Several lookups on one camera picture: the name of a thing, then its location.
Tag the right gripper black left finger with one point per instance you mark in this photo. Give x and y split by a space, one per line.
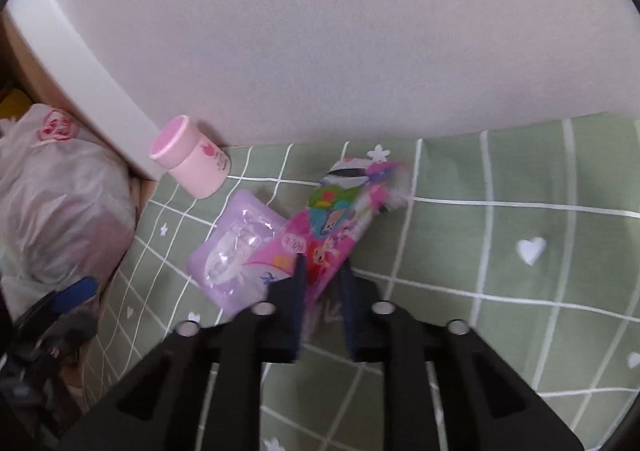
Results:
201 387

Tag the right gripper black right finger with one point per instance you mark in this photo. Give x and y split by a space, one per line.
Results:
443 387

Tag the purple and pink snack packet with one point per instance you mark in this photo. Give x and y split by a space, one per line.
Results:
217 265

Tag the colourful cartoon snack packet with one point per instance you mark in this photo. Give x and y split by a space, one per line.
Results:
337 215

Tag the white plastic bag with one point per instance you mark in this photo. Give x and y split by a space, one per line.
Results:
67 208

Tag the green checked bed sheet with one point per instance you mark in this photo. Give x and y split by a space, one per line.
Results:
529 234

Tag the pink round lidded jar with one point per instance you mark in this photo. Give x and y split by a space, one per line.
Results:
190 157

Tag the white bedside cabinet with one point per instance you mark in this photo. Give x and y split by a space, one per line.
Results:
64 72

